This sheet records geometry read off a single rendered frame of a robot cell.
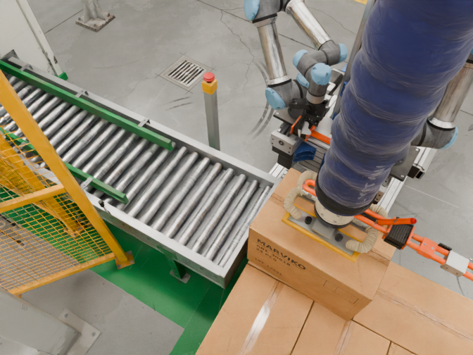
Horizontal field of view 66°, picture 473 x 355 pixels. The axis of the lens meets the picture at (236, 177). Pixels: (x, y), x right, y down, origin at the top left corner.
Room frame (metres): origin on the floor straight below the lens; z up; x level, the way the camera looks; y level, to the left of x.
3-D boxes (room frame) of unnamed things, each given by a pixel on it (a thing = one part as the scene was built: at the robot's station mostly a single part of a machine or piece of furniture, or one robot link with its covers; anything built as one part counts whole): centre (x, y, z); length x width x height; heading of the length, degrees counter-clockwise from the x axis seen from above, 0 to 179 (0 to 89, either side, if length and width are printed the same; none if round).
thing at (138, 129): (1.90, 1.10, 0.60); 1.60 x 0.10 x 0.09; 60
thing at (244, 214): (1.49, 0.92, 0.45); 2.31 x 0.60 x 0.08; 60
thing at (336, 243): (0.65, -0.36, 1.08); 0.34 x 0.10 x 0.05; 56
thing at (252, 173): (1.77, 0.76, 0.50); 2.31 x 0.05 x 0.19; 60
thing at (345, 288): (0.73, -0.41, 0.74); 0.60 x 0.40 x 0.40; 56
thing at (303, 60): (1.20, -0.30, 1.48); 0.11 x 0.11 x 0.08; 26
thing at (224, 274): (0.91, -0.10, 0.58); 0.70 x 0.03 x 0.06; 150
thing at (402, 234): (0.59, -0.62, 1.18); 0.10 x 0.08 x 0.06; 146
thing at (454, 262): (0.47, -0.80, 1.17); 0.07 x 0.07 x 0.04; 56
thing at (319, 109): (1.10, -0.33, 1.32); 0.09 x 0.08 x 0.12; 56
